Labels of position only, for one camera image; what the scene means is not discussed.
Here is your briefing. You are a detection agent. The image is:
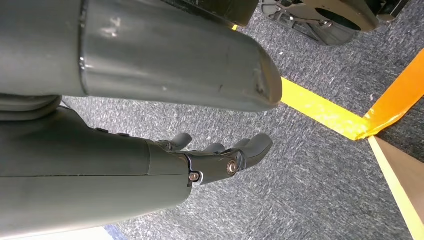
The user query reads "white panel with blue edge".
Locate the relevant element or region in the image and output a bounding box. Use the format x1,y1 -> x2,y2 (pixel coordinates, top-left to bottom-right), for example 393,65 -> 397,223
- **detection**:
0,225 -> 128,240

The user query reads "grey robot leg shell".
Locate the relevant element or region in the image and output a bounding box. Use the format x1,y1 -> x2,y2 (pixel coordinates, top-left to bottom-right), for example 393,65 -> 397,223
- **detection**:
0,0 -> 284,113

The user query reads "grey robot foot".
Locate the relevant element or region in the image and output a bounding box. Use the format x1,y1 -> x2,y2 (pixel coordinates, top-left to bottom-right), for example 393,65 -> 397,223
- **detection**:
259,0 -> 412,47

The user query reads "orange floor tape strip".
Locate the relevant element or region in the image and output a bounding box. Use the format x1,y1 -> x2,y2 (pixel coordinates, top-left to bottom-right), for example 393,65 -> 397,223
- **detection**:
356,48 -> 424,141

